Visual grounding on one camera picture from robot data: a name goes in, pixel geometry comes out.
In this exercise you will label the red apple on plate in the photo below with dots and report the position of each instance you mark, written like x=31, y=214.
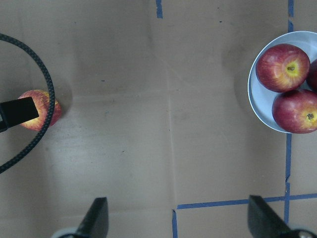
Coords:
x=282, y=68
x=312, y=76
x=296, y=111

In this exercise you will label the red yellow apple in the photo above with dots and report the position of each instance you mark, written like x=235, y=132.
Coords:
x=42, y=103

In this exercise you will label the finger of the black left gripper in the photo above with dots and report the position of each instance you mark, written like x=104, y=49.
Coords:
x=17, y=111

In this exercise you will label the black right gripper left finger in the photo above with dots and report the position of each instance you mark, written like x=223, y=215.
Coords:
x=93, y=225

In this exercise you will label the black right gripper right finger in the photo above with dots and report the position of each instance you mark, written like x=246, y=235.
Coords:
x=263, y=222

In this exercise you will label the light blue plate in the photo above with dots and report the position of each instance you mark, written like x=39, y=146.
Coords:
x=260, y=98

